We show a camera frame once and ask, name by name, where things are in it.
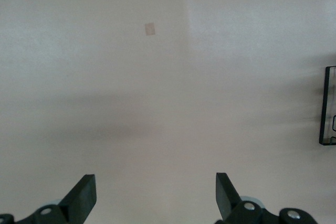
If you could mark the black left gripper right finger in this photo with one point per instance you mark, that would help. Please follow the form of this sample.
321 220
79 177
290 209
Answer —
228 203

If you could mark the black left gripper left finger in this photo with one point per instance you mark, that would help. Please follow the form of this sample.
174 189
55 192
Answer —
76 203

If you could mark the small square tape mark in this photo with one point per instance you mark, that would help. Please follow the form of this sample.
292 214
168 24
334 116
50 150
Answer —
150 29

